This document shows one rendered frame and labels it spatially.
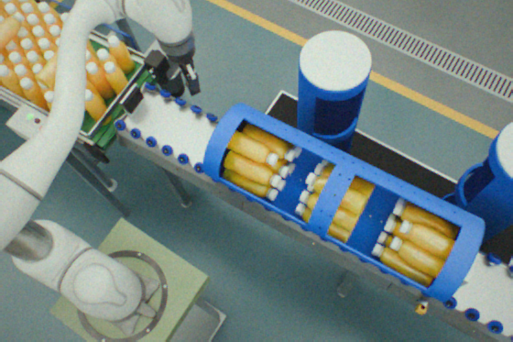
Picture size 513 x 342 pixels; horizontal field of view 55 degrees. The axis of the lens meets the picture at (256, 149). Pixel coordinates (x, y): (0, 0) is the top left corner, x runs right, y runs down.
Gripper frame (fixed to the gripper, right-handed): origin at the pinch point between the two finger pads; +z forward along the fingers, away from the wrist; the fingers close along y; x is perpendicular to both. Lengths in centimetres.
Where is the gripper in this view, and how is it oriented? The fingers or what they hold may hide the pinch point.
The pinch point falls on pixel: (192, 85)
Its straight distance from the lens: 139.4
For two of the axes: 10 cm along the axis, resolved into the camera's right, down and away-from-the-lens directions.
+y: -4.6, -8.0, 3.8
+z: 0.6, 4.0, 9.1
